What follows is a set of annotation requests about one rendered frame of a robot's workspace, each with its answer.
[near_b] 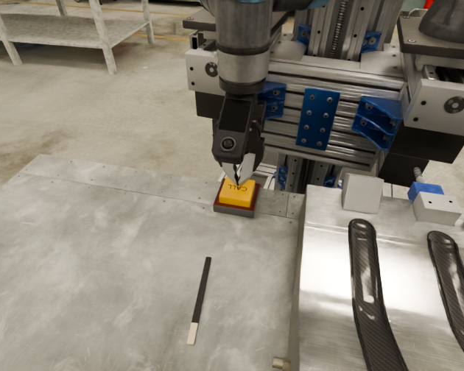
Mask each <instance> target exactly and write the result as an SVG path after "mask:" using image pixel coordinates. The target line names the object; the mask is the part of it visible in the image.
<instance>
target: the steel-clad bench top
mask: <svg viewBox="0 0 464 371"><path fill-rule="evenodd" d="M220 185H221V182H220V181H214V180H206V179H200V178H196V177H187V176H181V175H176V174H167V173H162V172H153V171H148V170H143V169H134V168H129V167H123V166H115V165H110V164H105V163H96V162H90V161H86V160H77V159H71V158H62V157H58V156H52V155H43V154H39V155H38V156H37V157H36V158H35V159H33V160H32V161H31V162H30V163H28V164H27V165H26V166H25V167H24V168H23V169H22V170H20V172H19V173H17V174H16V175H15V176H14V177H12V178H11V179H10V180H9V181H8V182H6V183H5V184H4V185H3V186H2V187H1V188H0V371H281V370H280V369H276V368H273V367H272V365H273V357H278V358H284V357H286V358H287V353H288V345H289V328H290V319H291V310H292V293H293V285H294V276H295V259H296V250H297V241H298V225H299V218H300V212H301V208H302V204H303V199H304V195H305V194H296V193H291V192H290V193H289V192H286V191H277V190H272V189H267V188H260V192H259V198H258V202H257V205H256V211H255V214H254V217H253V219H252V218H248V217H243V216H235V215H230V214H226V213H218V212H214V209H213V204H214V200H215V199H216V196H217V193H218V190H219V187H220ZM288 197H289V199H288ZM287 202H288V204H287ZM286 214H287V216H286ZM206 257H211V265H210V269H209V273H208V279H207V283H206V287H205V294H204V298H203V304H202V308H201V312H200V318H199V322H198V326H197V333H196V337H195V341H194V345H190V344H187V339H188V336H189V330H190V326H191V321H192V317H193V313H194V307H195V303H196V300H197V294H198V290H199V287H200V281H201V277H202V273H203V267H204V263H205V258H206Z"/></svg>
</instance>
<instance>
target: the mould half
mask: <svg viewBox="0 0 464 371"><path fill-rule="evenodd" d="M411 202H413V201H412V200H410V199H402V198H396V197H387V196H382V195H381V198H380V202H379V208H378V214H373V213H365V212H360V211H351V210H346V209H343V208H342V189H337V188H327V187H322V186H317V185H307V186H306V192H305V195H304V199H303V204H302V208H301V212H300V218H299V225H298V241H297V250H296V259H295V276H294V285H293V293H292V310H291V319H290V328H289V345H288V353H287V358H290V370H289V371H368V369H367V366H366V363H365V358H364V355H363V352H362V347H361V344H360V341H359V337H358V333H357V330H356V324H355V321H354V313H353V308H352V301H351V276H350V260H349V245H348V225H349V223H350V221H351V220H352V219H364V220H367V221H368V222H370V223H371V224H372V225H373V226H374V229H375V230H376V240H377V246H378V252H379V264H380V270H381V277H382V288H383V293H384V302H385V307H386V312H387V317H388V320H389V323H390V327H391V329H392V331H393V335H394V337H395V339H396V342H397V344H398V347H399V349H400V351H401V354H402V356H403V358H404V360H405V362H406V365H407V367H408V370H409V371H464V352H463V350H462V348H461V346H460V345H459V343H458V341H457V340H456V338H455V336H454V334H453V332H452V329H451V327H450V324H449V321H448V319H447V316H446V311H445V308H444V305H443V301H442V298H441V295H440V290H439V287H438V284H437V278H436V275H435V270H434V267H433V264H432V259H431V256H430V253H429V248H428V241H427V235H428V233H429V232H432V231H440V232H442V233H445V234H447V235H448V236H450V237H451V238H452V239H453V240H454V242H455V243H457V245H458V248H459V254H460V257H461V259H462V262H463V265H464V208H461V207H460V209H461V211H462V213H463V214H462V215H461V217H460V218H459V219H458V220H457V221H456V223H455V224H454V226H450V225H441V224H436V223H431V222H422V221H418V220H416V218H415V214H414V210H413V208H412V203H411Z"/></svg>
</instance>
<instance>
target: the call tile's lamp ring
mask: <svg viewBox="0 0 464 371"><path fill-rule="evenodd" d="M224 182H225V178H223V180H222V183H221V186H220V187H219V191H218V193H217V197H216V199H215V201H214V205H219V206H224V207H229V208H237V209H241V210H246V211H254V208H255V204H256V198H257V195H258V192H259V186H260V184H259V183H255V186H256V190H255V193H254V196H253V201H252V205H251V208H247V207H242V206H238V205H229V204H225V203H220V202H218V201H219V195H220V192H221V190H222V187H223V184H224Z"/></svg>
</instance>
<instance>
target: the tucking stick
mask: <svg viewBox="0 0 464 371"><path fill-rule="evenodd" d="M210 265H211V257H206V258H205V263H204V267H203V273H202V277H201V281H200V287H199V290H198V294H197V300H196V303H195V307H194V313H193V317H192V321H191V326H190V330H189V336H188V339H187V344H188V345H194V341H195V337H196V333H197V326H198V322H199V318H200V312H201V308H202V304H203V298H204V294H205V287H206V283H207V279H208V273H209V269H210Z"/></svg>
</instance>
